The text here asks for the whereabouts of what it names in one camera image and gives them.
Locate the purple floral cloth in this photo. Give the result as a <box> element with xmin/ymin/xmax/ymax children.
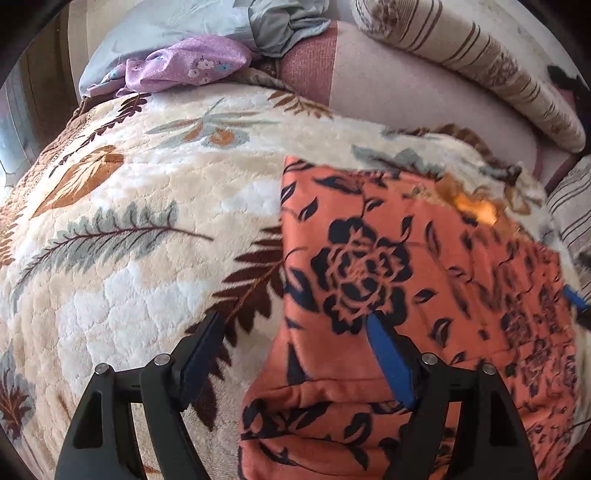
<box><xmin>81</xmin><ymin>35</ymin><xmax>253</xmax><ymax>98</ymax></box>

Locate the striped floral folded quilt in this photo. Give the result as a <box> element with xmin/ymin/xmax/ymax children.
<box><xmin>548</xmin><ymin>155</ymin><xmax>591</xmax><ymax>274</ymax></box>

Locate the cream leaf-pattern fleece blanket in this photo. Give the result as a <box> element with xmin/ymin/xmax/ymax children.
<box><xmin>1</xmin><ymin>83</ymin><xmax>574</xmax><ymax>479</ymax></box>

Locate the black clothing pile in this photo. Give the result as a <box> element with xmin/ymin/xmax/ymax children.
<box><xmin>547</xmin><ymin>65</ymin><xmax>590</xmax><ymax>103</ymax></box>

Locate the light blue grey pillow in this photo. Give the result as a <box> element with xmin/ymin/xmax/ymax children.
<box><xmin>78</xmin><ymin>1</ymin><xmax>331</xmax><ymax>95</ymax></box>

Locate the striped beige bolster pillow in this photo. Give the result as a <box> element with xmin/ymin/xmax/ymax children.
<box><xmin>351</xmin><ymin>1</ymin><xmax>586</xmax><ymax>153</ymax></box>

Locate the orange black floral garment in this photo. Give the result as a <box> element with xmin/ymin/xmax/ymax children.
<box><xmin>238</xmin><ymin>157</ymin><xmax>578</xmax><ymax>479</ymax></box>

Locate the pink mauve bed sheet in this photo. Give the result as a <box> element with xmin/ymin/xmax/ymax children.
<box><xmin>276</xmin><ymin>21</ymin><xmax>576</xmax><ymax>188</ymax></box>

